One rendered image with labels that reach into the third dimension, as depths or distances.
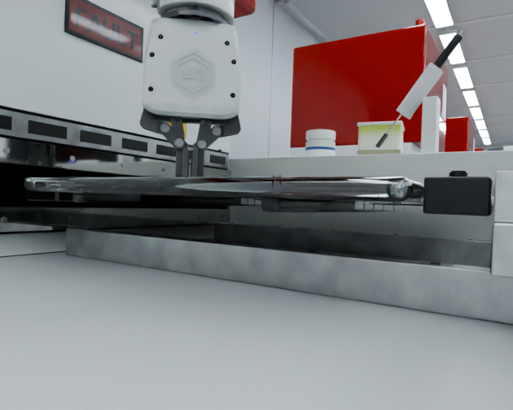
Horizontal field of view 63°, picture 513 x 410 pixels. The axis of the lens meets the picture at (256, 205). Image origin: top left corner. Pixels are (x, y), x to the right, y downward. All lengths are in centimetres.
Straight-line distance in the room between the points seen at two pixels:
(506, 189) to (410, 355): 10
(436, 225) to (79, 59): 51
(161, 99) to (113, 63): 17
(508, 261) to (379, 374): 10
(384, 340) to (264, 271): 14
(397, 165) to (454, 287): 38
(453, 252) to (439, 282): 27
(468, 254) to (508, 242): 31
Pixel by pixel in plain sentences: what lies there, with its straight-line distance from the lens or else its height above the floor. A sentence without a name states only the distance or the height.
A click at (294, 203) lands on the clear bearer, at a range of 28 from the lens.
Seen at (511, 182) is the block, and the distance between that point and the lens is 26.
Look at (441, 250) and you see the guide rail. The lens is 56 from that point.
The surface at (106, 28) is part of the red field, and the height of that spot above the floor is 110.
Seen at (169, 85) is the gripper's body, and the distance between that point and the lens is 44.
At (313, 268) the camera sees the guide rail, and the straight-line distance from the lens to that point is 31.
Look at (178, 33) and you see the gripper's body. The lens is 46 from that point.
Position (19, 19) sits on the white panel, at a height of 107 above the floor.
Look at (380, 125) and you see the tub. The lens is 75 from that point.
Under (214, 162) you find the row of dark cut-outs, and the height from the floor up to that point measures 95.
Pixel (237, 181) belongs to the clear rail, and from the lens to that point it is 27.
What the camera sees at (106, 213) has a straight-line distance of 56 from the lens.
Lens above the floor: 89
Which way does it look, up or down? level
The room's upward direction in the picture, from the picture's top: 2 degrees clockwise
